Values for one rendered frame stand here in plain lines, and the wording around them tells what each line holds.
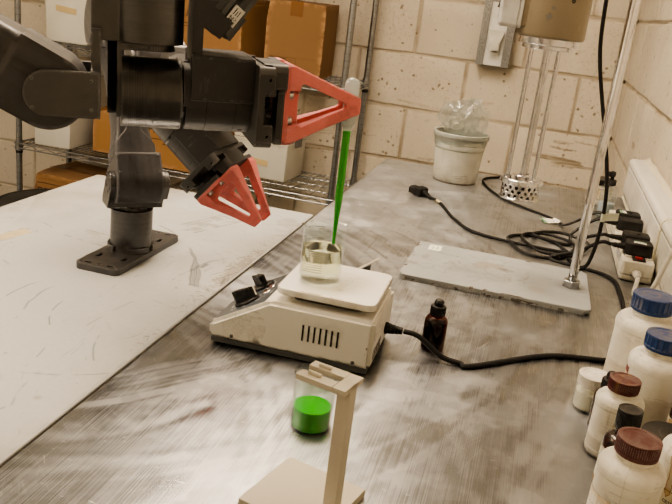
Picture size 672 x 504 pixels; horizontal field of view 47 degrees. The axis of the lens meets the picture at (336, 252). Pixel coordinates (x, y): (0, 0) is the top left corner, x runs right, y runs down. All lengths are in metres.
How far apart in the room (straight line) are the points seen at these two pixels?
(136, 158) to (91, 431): 0.51
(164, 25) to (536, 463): 0.54
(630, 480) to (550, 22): 0.72
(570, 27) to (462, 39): 2.10
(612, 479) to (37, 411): 0.53
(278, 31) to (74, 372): 2.34
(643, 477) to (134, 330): 0.60
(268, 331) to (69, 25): 2.73
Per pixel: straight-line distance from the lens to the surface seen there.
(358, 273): 0.98
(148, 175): 1.17
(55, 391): 0.86
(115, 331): 0.98
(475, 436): 0.84
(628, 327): 0.96
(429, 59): 3.32
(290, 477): 0.72
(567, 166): 3.33
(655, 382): 0.89
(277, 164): 3.20
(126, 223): 1.20
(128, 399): 0.84
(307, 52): 3.07
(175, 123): 0.66
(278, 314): 0.91
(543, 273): 1.37
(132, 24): 0.64
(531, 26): 1.22
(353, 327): 0.89
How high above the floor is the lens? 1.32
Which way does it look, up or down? 18 degrees down
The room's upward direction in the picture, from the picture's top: 7 degrees clockwise
